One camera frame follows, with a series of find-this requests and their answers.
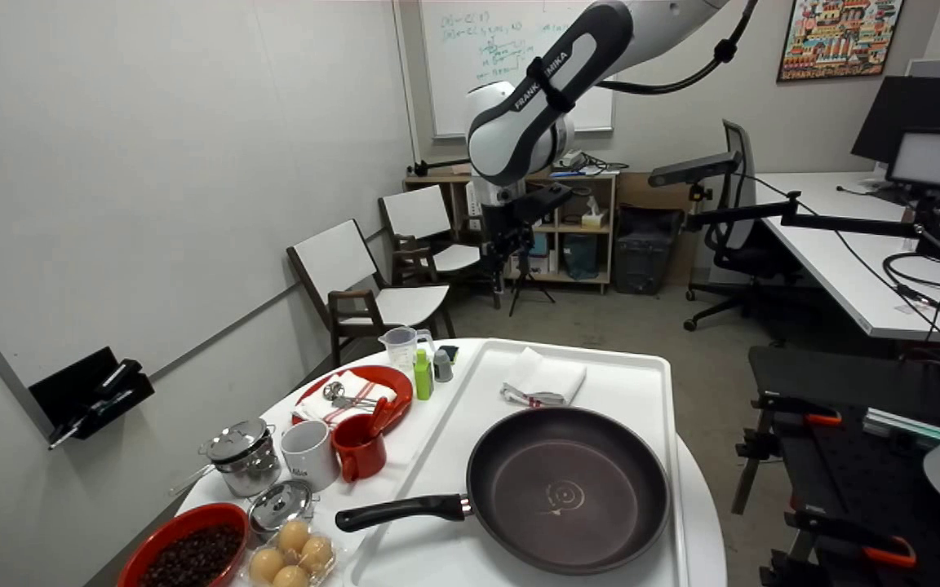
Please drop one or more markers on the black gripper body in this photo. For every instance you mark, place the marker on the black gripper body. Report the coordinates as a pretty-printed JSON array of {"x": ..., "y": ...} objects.
[{"x": 511, "y": 226}]

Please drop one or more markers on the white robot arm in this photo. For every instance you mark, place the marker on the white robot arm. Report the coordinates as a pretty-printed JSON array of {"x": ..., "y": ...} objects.
[{"x": 521, "y": 124}]

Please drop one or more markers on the black frying pan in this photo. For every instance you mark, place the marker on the black frying pan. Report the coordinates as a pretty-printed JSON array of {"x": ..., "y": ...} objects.
[{"x": 558, "y": 486}]

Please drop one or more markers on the wooden shelf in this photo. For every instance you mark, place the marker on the wooden shelf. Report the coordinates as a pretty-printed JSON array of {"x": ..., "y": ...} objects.
[{"x": 576, "y": 238}]

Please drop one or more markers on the folding chair far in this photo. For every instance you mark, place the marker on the folding chair far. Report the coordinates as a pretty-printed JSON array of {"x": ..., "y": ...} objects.
[{"x": 422, "y": 238}]

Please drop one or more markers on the grey salt shaker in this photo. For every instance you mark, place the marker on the grey salt shaker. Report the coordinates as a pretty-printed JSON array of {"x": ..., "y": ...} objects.
[{"x": 447, "y": 362}]

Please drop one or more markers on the green bottle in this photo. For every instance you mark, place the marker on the green bottle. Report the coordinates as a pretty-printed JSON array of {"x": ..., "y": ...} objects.
[{"x": 422, "y": 377}]

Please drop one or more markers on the white measuring cup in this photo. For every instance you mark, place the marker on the white measuring cup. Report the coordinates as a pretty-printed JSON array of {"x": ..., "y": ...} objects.
[{"x": 403, "y": 344}]

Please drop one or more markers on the whiteboard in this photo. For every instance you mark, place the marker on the whiteboard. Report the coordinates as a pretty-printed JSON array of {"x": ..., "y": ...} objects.
[{"x": 471, "y": 44}]

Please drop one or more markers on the red plate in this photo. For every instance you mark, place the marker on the red plate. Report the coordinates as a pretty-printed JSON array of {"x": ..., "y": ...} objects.
[{"x": 379, "y": 391}]

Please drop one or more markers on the white plastic tray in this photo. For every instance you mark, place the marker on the white plastic tray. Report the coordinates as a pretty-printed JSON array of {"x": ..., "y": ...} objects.
[{"x": 491, "y": 492}]

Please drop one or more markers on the napkin on red plate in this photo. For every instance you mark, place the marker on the napkin on red plate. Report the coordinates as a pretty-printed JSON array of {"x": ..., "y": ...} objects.
[{"x": 347, "y": 391}]

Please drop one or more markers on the round white table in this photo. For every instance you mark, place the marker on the round white table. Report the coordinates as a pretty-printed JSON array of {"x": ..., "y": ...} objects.
[{"x": 699, "y": 510}]

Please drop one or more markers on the black office chair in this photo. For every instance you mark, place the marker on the black office chair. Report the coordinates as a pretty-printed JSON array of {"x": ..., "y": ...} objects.
[{"x": 733, "y": 228}]

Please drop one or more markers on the red mug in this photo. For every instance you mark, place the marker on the red mug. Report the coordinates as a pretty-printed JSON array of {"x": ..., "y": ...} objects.
[{"x": 356, "y": 448}]

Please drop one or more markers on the white mug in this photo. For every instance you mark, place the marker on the white mug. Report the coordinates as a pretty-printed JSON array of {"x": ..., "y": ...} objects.
[{"x": 307, "y": 452}]

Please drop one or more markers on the metal canister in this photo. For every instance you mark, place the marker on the metal canister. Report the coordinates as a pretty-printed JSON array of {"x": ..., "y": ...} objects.
[{"x": 246, "y": 456}]

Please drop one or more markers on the right orange clamp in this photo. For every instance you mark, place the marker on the right orange clamp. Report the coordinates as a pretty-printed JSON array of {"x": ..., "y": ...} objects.
[{"x": 811, "y": 412}]

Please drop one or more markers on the orange clamp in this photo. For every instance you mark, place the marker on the orange clamp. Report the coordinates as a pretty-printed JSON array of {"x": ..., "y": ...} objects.
[
  {"x": 811, "y": 412},
  {"x": 874, "y": 544}
]

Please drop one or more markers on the plastic container of buns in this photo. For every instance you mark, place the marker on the plastic container of buns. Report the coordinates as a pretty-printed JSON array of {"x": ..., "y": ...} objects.
[{"x": 291, "y": 555}]

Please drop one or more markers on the white desk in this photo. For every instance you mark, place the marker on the white desk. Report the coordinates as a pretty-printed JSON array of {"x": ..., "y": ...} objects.
[{"x": 874, "y": 277}]

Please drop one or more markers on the computer monitor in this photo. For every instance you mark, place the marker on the computer monitor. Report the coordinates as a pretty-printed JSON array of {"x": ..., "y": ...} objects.
[{"x": 904, "y": 132}]

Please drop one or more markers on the red bowl of beans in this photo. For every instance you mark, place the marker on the red bowl of beans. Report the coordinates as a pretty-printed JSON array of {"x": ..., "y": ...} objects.
[{"x": 193, "y": 549}]

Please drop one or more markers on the left orange clamp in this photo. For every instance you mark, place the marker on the left orange clamp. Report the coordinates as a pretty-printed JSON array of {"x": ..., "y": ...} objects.
[{"x": 874, "y": 544}]

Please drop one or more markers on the colourful wall poster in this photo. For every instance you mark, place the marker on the colourful wall poster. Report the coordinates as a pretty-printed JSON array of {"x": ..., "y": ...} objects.
[{"x": 836, "y": 41}]

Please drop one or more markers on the black wall holder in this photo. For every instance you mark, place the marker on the black wall holder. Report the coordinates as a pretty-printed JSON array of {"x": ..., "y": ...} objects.
[{"x": 90, "y": 391}]

